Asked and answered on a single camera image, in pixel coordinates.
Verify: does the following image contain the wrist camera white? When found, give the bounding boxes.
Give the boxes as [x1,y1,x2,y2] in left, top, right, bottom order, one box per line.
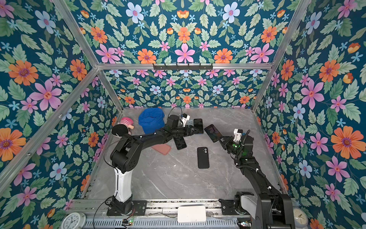
[181,113,190,127]
[233,129,243,144]

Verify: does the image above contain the cream alarm clock right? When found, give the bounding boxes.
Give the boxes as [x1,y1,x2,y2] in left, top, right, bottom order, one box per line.
[293,208,309,229]

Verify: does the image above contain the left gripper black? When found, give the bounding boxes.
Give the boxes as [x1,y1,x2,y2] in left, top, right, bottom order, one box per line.
[171,124,199,136]

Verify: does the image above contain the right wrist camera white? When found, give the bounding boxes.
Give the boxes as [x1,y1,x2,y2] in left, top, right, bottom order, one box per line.
[233,129,243,144]

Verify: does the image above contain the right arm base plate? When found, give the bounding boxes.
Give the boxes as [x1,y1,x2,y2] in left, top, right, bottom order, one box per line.
[219,198,258,216]

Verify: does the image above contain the white round clock left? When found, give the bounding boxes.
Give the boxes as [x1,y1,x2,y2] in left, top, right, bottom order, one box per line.
[61,212,86,229]

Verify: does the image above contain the pink phone case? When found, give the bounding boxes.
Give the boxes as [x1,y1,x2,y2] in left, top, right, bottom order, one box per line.
[152,144,172,156]

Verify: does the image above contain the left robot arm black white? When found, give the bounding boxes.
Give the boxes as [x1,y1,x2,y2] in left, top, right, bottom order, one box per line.
[107,115,199,216]

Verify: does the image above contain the black hook bar on frame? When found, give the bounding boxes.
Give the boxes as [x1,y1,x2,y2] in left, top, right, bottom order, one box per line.
[153,64,214,71]

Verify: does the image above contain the black phone beside blue case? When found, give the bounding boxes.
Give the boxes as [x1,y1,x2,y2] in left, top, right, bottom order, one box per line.
[193,118,204,134]

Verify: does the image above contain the white box on rail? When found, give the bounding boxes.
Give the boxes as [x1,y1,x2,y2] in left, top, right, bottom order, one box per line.
[177,205,207,223]

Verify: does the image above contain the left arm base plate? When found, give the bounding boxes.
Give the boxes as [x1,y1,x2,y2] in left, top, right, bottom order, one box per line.
[107,200,147,216]

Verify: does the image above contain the black phone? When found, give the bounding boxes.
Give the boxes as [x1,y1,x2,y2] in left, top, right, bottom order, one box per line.
[193,118,204,134]
[173,136,187,150]
[204,124,223,143]

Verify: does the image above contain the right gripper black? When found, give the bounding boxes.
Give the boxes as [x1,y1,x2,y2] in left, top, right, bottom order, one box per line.
[218,135,244,159]

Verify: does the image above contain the blue baseball cap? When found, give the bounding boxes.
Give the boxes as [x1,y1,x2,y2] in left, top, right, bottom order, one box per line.
[138,108,165,134]

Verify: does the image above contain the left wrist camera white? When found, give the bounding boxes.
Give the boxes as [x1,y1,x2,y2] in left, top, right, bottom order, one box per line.
[181,113,190,127]

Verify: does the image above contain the plush doll pink hat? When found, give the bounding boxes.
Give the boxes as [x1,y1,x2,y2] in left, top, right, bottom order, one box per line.
[112,117,134,137]

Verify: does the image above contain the black phone case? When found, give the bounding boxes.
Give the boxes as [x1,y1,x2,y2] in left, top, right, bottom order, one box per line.
[197,147,210,169]

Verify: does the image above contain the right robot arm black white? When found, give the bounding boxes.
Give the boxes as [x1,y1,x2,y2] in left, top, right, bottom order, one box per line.
[219,133,295,229]

